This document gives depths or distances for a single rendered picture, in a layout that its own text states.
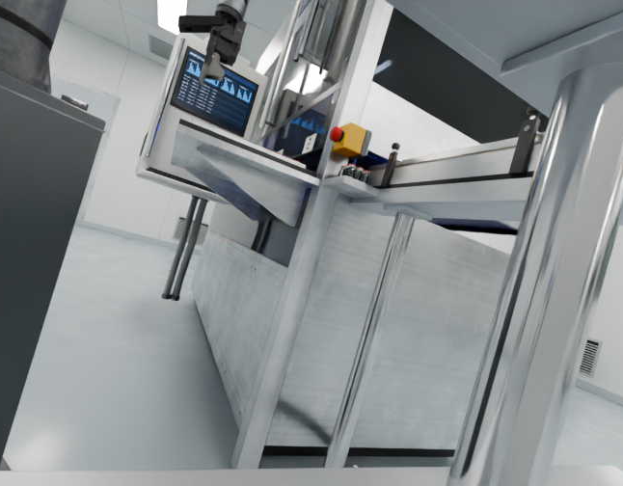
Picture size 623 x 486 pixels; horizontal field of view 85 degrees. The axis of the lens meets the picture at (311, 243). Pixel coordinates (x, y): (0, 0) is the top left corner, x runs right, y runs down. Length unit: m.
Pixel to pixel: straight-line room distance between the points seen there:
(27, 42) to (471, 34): 0.65
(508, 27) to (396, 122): 0.89
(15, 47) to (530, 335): 0.74
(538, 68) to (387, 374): 1.08
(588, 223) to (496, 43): 0.13
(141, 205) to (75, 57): 2.40
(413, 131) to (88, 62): 6.16
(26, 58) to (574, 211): 0.73
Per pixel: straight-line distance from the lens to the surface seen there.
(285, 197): 1.05
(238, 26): 1.14
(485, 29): 0.28
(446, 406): 1.50
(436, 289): 1.28
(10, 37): 0.75
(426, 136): 1.22
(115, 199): 6.50
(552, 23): 0.27
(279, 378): 1.06
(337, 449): 0.97
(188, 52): 2.04
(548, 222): 0.25
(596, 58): 0.28
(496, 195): 0.66
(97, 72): 6.84
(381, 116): 1.12
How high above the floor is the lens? 0.67
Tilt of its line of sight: 1 degrees up
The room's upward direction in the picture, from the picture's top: 16 degrees clockwise
